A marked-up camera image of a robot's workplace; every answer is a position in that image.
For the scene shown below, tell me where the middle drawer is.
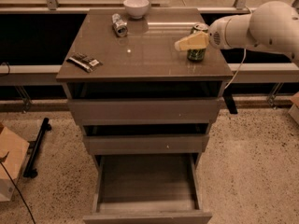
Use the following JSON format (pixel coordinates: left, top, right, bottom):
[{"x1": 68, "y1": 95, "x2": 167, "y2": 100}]
[{"x1": 83, "y1": 134, "x2": 209, "y2": 155}]

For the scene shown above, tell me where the white cable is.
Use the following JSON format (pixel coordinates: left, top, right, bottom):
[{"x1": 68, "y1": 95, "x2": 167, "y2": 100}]
[{"x1": 224, "y1": 48, "x2": 247, "y2": 90}]

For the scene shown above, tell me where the cardboard box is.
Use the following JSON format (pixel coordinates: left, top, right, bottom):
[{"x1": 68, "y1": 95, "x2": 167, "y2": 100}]
[{"x1": 0, "y1": 124, "x2": 29, "y2": 202}]

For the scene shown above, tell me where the black floor cable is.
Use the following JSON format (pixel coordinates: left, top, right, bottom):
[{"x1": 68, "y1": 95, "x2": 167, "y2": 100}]
[{"x1": 0, "y1": 161, "x2": 37, "y2": 224}]

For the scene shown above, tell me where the grey drawer cabinet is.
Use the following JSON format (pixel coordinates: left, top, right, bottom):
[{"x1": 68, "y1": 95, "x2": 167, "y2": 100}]
[{"x1": 55, "y1": 7, "x2": 235, "y2": 224}]

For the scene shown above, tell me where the top drawer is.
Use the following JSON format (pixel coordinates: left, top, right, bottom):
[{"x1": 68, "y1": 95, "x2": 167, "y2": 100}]
[{"x1": 68, "y1": 99, "x2": 220, "y2": 125}]

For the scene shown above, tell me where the black stand leg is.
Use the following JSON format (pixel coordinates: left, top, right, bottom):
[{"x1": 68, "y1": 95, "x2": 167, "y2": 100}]
[{"x1": 23, "y1": 118, "x2": 51, "y2": 178}]

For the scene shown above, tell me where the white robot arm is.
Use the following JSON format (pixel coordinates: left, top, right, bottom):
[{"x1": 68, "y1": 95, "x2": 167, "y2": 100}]
[{"x1": 175, "y1": 1, "x2": 299, "y2": 63}]

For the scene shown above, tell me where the green soda can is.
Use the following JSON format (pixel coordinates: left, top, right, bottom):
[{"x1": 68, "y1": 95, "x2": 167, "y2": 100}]
[{"x1": 187, "y1": 22, "x2": 208, "y2": 62}]

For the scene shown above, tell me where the dark snack wrapper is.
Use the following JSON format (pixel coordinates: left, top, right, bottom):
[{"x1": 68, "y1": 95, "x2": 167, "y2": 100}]
[{"x1": 67, "y1": 53, "x2": 102, "y2": 73}]

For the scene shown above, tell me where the box at right edge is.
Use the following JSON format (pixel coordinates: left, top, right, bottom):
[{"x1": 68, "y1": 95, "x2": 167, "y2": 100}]
[{"x1": 288, "y1": 92, "x2": 299, "y2": 124}]

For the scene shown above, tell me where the crushed silver can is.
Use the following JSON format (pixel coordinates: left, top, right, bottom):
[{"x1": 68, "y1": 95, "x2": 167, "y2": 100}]
[{"x1": 112, "y1": 13, "x2": 128, "y2": 37}]

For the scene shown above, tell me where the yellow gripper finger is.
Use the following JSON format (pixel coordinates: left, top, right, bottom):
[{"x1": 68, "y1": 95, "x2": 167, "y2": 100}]
[{"x1": 175, "y1": 32, "x2": 209, "y2": 51}]

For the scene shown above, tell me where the black table leg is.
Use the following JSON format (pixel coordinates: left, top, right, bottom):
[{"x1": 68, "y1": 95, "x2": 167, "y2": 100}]
[{"x1": 222, "y1": 88, "x2": 237, "y2": 114}]

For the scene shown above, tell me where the open bottom drawer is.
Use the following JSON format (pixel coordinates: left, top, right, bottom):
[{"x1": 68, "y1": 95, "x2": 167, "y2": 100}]
[{"x1": 83, "y1": 154, "x2": 212, "y2": 224}]

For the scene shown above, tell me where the white ceramic bowl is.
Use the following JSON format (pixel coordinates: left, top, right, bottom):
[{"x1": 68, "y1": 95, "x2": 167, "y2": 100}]
[{"x1": 123, "y1": 0, "x2": 150, "y2": 19}]

